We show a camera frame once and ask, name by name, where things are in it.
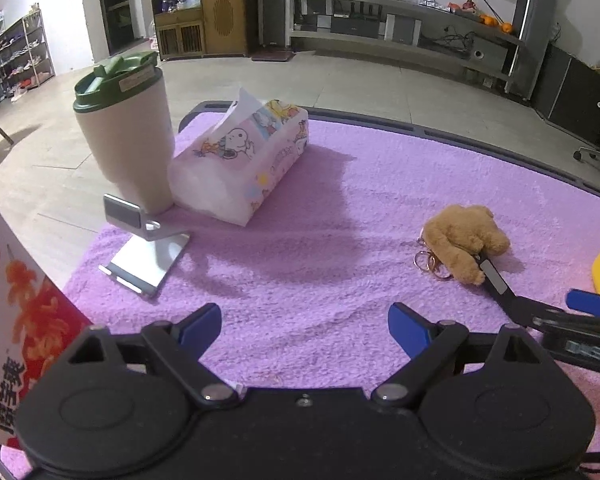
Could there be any brown plush bear keychain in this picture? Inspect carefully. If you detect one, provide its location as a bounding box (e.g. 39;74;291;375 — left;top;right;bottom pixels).
414;204;511;286

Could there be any tall black speaker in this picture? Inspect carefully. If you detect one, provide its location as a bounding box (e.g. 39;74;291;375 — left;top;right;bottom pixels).
257;0;293;50

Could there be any cream tumbler green lid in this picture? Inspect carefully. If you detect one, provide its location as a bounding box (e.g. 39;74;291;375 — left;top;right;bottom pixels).
72;51;177;216

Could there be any silver phone stand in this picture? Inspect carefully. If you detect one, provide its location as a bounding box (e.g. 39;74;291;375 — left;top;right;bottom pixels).
98;194;192;300

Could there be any pile of oranges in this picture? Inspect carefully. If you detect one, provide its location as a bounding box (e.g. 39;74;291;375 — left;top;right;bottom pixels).
480;15;516;34

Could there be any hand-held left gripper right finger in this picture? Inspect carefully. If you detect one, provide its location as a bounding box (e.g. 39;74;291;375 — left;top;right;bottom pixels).
372;302;551;407

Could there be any cartoon print tissue pack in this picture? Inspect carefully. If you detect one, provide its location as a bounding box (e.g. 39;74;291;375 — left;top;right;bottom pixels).
166;87;311;227

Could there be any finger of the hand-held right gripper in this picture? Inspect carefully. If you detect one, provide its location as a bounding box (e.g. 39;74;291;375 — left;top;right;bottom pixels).
479;257;571;329
566;288;600;317

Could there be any grey television stand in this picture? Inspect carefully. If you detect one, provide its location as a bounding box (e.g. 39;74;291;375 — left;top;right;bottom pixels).
287;0;523;83

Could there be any tall silver speaker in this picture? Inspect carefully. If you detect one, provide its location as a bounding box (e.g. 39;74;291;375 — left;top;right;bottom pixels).
505;0;556;101

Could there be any dark door mat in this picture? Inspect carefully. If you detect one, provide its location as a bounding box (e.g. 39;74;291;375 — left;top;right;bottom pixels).
252;49;296;63

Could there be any wooden cabinet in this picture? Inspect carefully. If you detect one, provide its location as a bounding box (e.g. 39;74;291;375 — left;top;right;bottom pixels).
150;0;261;61

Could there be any red snack box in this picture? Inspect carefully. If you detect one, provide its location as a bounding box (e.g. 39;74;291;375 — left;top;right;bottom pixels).
0;187;93;453

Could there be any grey subwoofer box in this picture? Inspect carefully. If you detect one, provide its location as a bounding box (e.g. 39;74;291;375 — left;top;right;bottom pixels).
460;35;508;73

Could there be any metal shoe rack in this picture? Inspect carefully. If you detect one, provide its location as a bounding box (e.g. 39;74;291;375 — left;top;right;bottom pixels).
0;7;56;106

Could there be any black low cabinet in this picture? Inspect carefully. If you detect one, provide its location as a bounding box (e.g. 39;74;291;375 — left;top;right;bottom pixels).
532;42;600;146

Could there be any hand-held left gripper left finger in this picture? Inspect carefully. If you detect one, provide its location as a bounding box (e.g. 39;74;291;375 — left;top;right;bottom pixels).
67;303;233;407

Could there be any purple fluffy blanket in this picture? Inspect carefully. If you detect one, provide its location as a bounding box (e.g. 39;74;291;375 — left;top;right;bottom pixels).
0;110;600;480

